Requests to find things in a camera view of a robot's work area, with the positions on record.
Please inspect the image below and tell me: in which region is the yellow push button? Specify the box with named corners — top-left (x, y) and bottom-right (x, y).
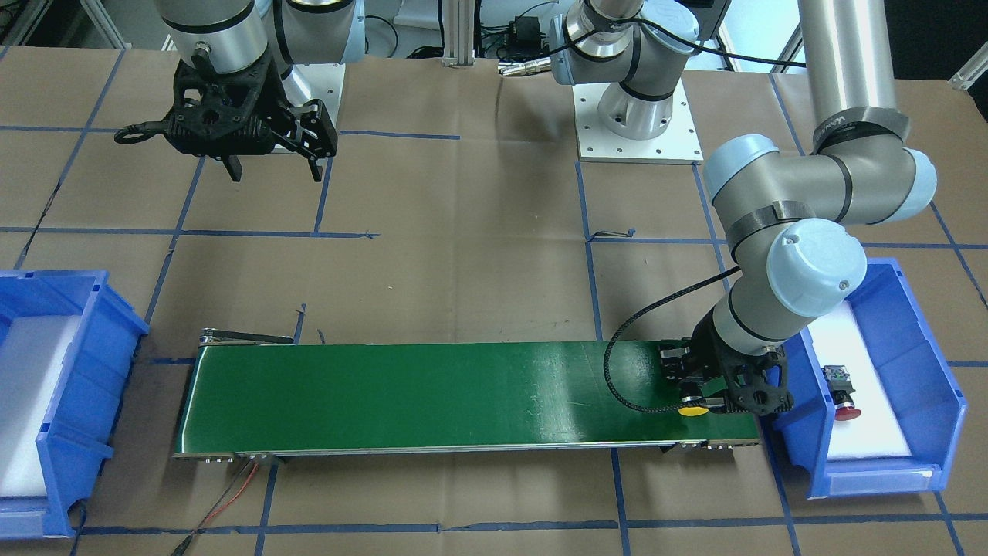
top-left (677, 395), bottom-right (710, 418)

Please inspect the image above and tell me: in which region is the blue plastic bin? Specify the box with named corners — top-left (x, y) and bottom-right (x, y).
top-left (773, 258), bottom-right (967, 499)
top-left (1, 269), bottom-right (149, 540)

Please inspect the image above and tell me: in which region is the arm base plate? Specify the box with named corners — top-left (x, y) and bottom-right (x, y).
top-left (283, 64), bottom-right (348, 127)
top-left (572, 81), bottom-right (705, 164)

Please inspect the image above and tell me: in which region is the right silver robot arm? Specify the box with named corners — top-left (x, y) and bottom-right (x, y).
top-left (114, 1), bottom-right (366, 181)

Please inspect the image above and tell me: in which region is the white foam pad bin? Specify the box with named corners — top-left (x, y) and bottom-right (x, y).
top-left (1, 314), bottom-right (80, 497)
top-left (808, 300), bottom-right (911, 461)

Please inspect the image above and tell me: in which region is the red black wire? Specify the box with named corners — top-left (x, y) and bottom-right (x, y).
top-left (171, 459), bottom-right (259, 556)

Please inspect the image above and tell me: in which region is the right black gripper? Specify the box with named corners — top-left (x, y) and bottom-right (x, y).
top-left (114, 54), bottom-right (338, 183)

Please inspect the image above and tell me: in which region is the green conveyor belt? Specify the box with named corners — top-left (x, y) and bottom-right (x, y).
top-left (173, 341), bottom-right (760, 461)

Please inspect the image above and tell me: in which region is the red push button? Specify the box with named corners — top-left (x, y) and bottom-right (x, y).
top-left (821, 365), bottom-right (862, 422)

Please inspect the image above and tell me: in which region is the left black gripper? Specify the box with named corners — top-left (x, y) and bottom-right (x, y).
top-left (660, 313), bottom-right (794, 415)

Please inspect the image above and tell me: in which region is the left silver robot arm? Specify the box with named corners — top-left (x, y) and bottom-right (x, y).
top-left (550, 1), bottom-right (936, 416)

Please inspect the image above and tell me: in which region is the aluminium frame post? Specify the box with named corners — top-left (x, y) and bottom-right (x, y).
top-left (440, 0), bottom-right (479, 67)

